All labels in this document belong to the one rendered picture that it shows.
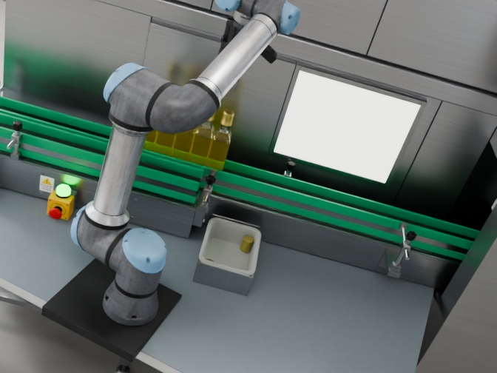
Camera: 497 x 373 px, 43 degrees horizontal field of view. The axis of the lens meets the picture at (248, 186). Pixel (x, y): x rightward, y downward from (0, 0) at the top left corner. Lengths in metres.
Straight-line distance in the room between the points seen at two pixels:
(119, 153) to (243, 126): 0.66
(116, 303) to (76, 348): 0.98
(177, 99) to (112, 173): 0.28
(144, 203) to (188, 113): 0.63
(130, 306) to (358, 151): 0.93
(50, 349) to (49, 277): 0.83
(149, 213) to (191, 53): 0.52
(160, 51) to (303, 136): 0.54
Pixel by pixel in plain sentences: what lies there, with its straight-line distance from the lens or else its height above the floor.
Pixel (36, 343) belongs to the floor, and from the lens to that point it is 2.70.
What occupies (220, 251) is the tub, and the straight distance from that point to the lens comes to 2.04.
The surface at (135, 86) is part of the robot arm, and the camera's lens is 1.49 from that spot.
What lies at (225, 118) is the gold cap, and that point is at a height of 1.15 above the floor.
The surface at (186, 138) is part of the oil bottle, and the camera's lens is 2.01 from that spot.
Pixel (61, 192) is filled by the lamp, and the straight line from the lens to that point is 2.03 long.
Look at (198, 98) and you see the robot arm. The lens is 1.46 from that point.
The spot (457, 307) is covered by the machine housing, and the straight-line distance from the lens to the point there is 2.13.
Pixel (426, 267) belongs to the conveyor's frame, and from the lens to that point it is 2.23.
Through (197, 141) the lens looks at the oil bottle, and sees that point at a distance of 2.01.
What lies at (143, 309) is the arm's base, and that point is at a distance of 1.73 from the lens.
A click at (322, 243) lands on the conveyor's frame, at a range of 2.14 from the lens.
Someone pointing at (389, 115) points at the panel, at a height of 1.24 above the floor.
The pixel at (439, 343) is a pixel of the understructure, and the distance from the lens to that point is 2.23.
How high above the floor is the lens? 2.09
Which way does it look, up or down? 34 degrees down
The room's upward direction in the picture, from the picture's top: 17 degrees clockwise
